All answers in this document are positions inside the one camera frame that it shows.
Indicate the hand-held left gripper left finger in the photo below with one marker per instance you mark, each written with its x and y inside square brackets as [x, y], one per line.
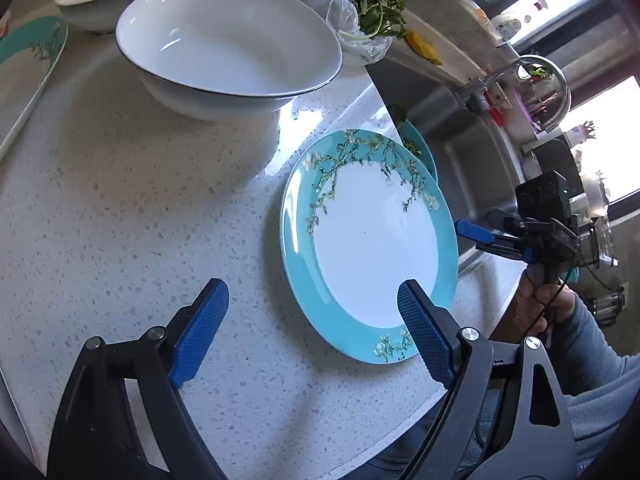
[200, 332]

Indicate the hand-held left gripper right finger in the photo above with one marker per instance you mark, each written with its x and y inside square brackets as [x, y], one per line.
[425, 332]

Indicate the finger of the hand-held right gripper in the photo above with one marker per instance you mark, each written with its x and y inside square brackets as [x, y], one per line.
[500, 250]
[472, 230]

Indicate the teal floral round plate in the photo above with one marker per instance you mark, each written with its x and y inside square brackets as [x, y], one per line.
[370, 240]

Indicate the person's right forearm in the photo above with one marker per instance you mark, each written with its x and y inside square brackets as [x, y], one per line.
[595, 360]

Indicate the person's right hand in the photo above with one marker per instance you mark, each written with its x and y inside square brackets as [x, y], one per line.
[530, 305]

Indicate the stainless steel sink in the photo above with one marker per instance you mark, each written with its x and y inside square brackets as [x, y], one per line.
[470, 160]

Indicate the small teal plate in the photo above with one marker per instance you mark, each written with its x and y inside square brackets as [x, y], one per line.
[419, 144]

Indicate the glass jar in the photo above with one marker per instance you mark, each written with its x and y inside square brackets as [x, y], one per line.
[607, 306]

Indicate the chrome faucet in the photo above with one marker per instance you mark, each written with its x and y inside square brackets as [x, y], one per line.
[475, 91]

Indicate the white appliance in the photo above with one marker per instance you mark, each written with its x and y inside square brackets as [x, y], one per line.
[510, 25]

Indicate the green leafy vegetables in bag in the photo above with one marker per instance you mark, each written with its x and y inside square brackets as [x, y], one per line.
[340, 20]

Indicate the large white bowl dark rim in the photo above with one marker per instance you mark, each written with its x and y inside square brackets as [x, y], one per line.
[225, 45]

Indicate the teal floral oval platter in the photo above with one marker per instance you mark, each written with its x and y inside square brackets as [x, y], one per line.
[20, 75]

